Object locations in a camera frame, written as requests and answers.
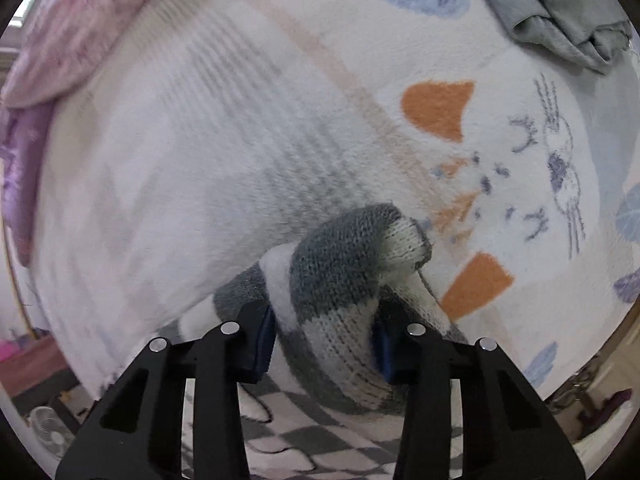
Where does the white floor fan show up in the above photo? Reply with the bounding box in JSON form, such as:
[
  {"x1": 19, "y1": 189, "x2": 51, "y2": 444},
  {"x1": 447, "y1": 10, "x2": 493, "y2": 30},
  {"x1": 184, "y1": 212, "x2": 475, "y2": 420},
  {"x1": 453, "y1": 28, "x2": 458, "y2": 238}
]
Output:
[{"x1": 28, "y1": 406, "x2": 75, "y2": 458}]

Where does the white patterned fleece blanket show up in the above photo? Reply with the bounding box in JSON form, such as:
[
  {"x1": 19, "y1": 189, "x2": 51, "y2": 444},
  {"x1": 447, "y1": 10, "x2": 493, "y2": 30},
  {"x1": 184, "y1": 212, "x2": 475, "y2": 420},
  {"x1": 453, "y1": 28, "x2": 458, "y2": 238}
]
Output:
[{"x1": 32, "y1": 0, "x2": 639, "y2": 394}]

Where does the purple pink quilt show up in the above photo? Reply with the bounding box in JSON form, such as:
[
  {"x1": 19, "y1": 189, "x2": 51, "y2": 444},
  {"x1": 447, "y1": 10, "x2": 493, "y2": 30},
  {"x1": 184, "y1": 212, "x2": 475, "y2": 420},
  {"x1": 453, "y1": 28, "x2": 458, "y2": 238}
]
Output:
[{"x1": 1, "y1": 0, "x2": 148, "y2": 266}]

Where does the grey white checkered knit sweater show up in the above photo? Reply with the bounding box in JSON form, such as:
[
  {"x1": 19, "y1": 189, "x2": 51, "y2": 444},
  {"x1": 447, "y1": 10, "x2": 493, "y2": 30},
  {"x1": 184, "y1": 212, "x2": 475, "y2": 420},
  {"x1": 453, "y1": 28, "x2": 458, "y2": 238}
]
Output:
[{"x1": 160, "y1": 204, "x2": 462, "y2": 479}]

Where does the grey folded garment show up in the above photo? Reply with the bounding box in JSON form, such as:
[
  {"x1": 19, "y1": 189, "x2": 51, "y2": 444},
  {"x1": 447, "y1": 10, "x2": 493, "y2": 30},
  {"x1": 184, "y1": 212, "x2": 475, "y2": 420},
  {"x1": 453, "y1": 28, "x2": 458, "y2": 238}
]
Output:
[{"x1": 487, "y1": 0, "x2": 632, "y2": 75}]

